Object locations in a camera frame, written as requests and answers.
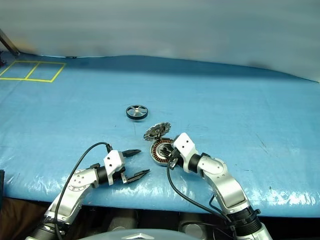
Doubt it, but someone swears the blue table cover sheet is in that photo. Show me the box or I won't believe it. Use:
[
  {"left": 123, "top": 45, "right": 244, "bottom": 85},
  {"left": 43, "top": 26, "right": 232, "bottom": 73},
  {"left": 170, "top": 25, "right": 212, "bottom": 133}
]
[{"left": 0, "top": 53, "right": 320, "bottom": 215}]

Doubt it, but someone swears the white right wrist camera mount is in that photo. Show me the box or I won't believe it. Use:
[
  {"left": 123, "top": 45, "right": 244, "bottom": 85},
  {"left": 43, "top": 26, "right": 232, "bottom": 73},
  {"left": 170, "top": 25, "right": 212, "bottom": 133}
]
[{"left": 172, "top": 132, "right": 200, "bottom": 173}]

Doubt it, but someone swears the dark rounded housing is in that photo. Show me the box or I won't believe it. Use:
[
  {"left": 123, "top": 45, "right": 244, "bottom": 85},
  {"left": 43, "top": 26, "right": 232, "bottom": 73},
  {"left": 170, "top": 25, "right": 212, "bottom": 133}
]
[
  {"left": 106, "top": 216, "right": 138, "bottom": 232},
  {"left": 178, "top": 212, "right": 216, "bottom": 240}
]

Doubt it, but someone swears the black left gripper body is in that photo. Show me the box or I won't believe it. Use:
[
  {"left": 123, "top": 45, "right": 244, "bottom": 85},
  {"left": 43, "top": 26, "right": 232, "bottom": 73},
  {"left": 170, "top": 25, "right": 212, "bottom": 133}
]
[{"left": 112, "top": 151, "right": 129, "bottom": 186}]

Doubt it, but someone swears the round metal motor lid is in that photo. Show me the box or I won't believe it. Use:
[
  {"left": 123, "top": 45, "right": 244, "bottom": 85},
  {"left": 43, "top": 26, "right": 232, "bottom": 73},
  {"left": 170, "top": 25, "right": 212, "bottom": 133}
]
[{"left": 143, "top": 121, "right": 172, "bottom": 142}]

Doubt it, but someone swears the slanted metal strut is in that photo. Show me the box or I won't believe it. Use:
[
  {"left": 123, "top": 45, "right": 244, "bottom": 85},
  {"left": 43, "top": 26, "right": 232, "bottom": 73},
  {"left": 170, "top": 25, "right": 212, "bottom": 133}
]
[{"left": 0, "top": 28, "right": 21, "bottom": 56}]

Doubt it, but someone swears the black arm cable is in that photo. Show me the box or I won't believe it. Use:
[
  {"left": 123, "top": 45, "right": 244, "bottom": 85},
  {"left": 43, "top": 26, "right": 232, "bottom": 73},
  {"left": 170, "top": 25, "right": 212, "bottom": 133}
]
[
  {"left": 54, "top": 141, "right": 112, "bottom": 240},
  {"left": 166, "top": 159, "right": 239, "bottom": 240}
]

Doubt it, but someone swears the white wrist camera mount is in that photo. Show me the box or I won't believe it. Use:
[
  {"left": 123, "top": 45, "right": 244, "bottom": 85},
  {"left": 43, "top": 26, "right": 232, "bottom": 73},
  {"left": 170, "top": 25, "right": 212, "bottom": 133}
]
[
  {"left": 172, "top": 132, "right": 200, "bottom": 173},
  {"left": 103, "top": 149, "right": 126, "bottom": 186}
]

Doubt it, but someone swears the round grey motor housing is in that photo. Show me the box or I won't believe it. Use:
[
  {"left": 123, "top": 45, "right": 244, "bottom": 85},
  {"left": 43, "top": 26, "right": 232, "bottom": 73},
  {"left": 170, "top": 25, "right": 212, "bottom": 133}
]
[{"left": 149, "top": 138, "right": 177, "bottom": 167}]

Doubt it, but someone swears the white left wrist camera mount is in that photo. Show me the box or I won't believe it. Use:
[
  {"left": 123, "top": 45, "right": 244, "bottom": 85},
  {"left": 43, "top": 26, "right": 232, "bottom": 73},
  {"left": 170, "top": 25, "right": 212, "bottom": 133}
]
[{"left": 103, "top": 149, "right": 126, "bottom": 186}]

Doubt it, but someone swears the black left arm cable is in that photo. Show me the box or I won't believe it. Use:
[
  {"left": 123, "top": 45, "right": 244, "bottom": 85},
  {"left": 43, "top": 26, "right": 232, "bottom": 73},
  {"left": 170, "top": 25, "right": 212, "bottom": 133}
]
[{"left": 54, "top": 141, "right": 112, "bottom": 240}]

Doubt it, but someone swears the yellow tape grid marking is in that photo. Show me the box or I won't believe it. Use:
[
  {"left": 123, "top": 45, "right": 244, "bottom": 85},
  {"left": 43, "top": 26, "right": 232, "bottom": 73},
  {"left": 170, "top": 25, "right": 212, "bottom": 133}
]
[{"left": 0, "top": 60, "right": 67, "bottom": 83}]

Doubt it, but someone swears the silver robot torso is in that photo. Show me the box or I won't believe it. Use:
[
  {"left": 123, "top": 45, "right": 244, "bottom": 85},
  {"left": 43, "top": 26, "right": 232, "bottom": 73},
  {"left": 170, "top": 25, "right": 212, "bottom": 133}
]
[{"left": 84, "top": 227, "right": 193, "bottom": 240}]

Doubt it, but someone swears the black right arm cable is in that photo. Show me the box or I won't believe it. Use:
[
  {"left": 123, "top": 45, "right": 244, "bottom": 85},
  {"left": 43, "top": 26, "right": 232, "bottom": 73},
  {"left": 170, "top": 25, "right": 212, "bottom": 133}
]
[{"left": 166, "top": 159, "right": 239, "bottom": 240}]

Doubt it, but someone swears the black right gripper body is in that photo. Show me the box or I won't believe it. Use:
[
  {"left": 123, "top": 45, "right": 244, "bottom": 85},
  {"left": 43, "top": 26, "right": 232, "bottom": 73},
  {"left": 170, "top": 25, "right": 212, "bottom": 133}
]
[{"left": 166, "top": 147, "right": 186, "bottom": 171}]

